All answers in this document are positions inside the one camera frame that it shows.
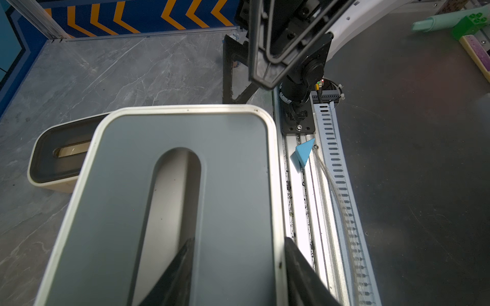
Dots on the green toy outside cell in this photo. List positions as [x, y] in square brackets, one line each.
[446, 21]

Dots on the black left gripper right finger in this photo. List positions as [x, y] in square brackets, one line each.
[304, 285]

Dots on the cream box brown lid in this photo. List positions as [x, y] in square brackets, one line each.
[59, 153]

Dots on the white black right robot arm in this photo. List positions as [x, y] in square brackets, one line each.
[295, 110]

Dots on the right circuit board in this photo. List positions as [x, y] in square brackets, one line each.
[327, 91]

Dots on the blue triangular piece on rail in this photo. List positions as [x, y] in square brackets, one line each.
[301, 154]

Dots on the white box grey lid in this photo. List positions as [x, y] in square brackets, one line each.
[152, 178]

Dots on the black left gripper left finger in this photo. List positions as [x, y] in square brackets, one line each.
[174, 286]

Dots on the green lego brick outside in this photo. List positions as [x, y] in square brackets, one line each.
[468, 25]

